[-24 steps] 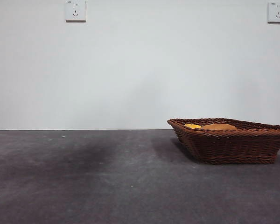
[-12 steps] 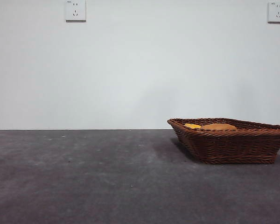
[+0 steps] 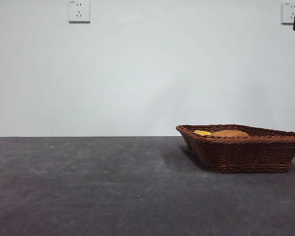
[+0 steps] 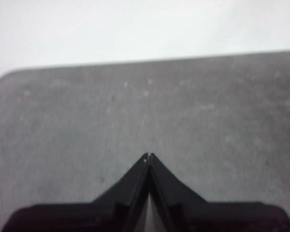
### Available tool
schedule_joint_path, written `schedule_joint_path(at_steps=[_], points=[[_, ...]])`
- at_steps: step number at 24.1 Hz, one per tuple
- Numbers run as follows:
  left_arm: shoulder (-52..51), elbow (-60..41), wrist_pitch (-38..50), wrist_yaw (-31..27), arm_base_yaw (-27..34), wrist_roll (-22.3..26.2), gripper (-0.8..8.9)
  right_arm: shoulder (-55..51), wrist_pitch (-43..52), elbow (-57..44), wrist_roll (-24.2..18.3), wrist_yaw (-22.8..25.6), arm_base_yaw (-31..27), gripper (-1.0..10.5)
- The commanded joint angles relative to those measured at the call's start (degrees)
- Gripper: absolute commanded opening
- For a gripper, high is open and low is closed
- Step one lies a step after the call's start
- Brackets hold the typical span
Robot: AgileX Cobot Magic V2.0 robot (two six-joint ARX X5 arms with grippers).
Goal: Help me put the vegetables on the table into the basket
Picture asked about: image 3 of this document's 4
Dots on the yellow corn cob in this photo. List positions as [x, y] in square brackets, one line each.
[201, 132]

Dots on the brown wicker basket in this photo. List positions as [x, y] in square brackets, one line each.
[241, 155]

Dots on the white wall socket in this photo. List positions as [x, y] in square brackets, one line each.
[287, 13]
[79, 11]

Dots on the brown potato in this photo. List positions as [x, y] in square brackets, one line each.
[229, 134]

